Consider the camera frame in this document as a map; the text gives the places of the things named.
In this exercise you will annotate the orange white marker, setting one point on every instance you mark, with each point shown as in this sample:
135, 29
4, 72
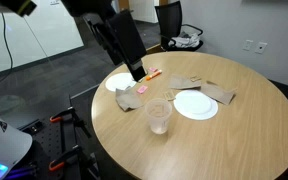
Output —
153, 75

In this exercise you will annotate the grey white robot base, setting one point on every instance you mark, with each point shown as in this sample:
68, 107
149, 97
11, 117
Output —
14, 145

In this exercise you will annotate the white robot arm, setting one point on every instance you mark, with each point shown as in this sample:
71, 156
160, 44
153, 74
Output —
115, 32

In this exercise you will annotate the clear plastic cup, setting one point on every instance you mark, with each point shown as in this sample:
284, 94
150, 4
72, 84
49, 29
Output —
158, 112

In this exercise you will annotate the pink sticky note pad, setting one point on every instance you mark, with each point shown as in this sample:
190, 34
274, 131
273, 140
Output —
142, 89

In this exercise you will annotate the brown napkin front left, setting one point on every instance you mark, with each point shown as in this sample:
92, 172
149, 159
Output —
128, 99

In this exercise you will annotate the brown napkin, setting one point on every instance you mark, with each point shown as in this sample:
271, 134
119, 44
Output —
128, 99
217, 93
179, 82

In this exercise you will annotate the pink eraser block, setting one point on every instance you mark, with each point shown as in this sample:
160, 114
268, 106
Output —
153, 69

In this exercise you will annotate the white paper plate left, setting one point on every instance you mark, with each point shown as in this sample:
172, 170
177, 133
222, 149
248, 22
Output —
120, 81

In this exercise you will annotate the white paper plate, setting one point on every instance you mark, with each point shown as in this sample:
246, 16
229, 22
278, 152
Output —
120, 81
195, 105

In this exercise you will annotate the small wooden clip centre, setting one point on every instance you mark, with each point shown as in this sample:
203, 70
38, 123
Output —
169, 95

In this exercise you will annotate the small wooden clip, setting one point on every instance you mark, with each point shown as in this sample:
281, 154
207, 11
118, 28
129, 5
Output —
169, 95
194, 78

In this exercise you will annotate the brown napkin centre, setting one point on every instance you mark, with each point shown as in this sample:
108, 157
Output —
179, 82

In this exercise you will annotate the small wooden clip back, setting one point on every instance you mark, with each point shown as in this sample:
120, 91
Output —
194, 78

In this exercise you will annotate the white paper plate right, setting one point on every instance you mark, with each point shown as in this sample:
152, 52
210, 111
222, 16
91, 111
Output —
195, 105

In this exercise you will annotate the round wooden table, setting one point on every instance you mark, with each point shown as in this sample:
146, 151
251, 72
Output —
246, 140

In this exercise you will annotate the black mesh office chair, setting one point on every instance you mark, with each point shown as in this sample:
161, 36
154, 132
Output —
170, 22

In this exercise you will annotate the white cloth on chair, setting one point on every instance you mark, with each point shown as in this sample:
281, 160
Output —
190, 40

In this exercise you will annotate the orange black clamp upper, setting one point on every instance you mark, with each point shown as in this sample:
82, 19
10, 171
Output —
70, 115

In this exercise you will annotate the orange black clamp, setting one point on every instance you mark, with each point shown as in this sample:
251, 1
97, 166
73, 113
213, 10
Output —
88, 162
70, 115

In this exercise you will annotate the brown napkin right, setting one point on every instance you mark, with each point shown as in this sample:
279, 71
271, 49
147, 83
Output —
217, 93

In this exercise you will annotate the orange black clamp lower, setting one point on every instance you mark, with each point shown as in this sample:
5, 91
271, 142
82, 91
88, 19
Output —
88, 162

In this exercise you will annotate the black perforated breadboard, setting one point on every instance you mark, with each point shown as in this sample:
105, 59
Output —
50, 140

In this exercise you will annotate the white wall switch left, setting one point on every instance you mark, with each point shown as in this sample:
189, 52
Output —
247, 45

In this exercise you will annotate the white wall outlet right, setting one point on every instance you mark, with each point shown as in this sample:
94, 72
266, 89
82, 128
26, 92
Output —
260, 48

